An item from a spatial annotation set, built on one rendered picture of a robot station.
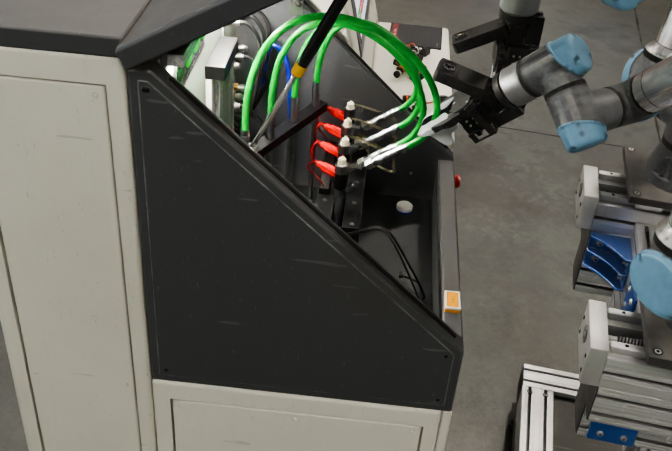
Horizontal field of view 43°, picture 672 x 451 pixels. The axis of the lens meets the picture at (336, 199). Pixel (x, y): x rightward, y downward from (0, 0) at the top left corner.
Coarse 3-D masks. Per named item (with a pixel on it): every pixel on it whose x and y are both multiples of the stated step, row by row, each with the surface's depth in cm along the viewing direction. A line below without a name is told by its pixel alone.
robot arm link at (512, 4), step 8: (504, 0) 162; (512, 0) 160; (520, 0) 160; (528, 0) 160; (536, 0) 160; (504, 8) 162; (512, 8) 161; (520, 8) 160; (528, 8) 160; (536, 8) 162; (520, 16) 162; (528, 16) 162
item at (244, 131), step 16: (304, 16) 156; (320, 16) 155; (352, 16) 155; (384, 32) 156; (400, 48) 157; (256, 64) 162; (416, 64) 159; (432, 80) 161; (432, 96) 163; (416, 144) 169
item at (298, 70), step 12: (336, 0) 119; (336, 12) 120; (324, 24) 122; (312, 36) 123; (324, 36) 123; (312, 48) 124; (300, 60) 126; (300, 72) 127; (288, 84) 129; (276, 108) 131; (252, 144) 136
